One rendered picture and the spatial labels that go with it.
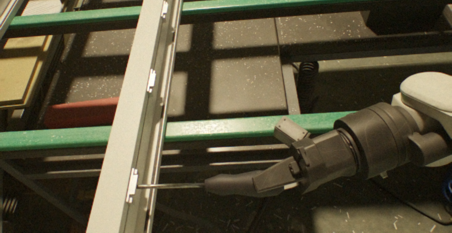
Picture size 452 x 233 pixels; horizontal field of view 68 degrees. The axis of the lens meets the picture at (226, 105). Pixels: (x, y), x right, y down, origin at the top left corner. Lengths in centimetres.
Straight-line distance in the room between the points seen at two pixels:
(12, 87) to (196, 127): 72
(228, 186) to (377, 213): 109
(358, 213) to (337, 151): 104
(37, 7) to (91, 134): 87
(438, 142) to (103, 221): 42
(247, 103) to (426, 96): 56
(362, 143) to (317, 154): 6
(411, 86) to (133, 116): 40
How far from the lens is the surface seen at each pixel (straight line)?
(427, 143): 47
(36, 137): 69
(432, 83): 51
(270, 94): 96
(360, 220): 147
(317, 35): 114
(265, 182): 44
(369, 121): 46
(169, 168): 91
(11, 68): 124
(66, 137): 66
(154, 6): 72
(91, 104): 101
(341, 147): 44
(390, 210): 152
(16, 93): 115
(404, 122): 47
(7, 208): 136
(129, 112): 54
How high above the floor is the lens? 135
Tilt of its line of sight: 54 degrees down
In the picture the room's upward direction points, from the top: 8 degrees counter-clockwise
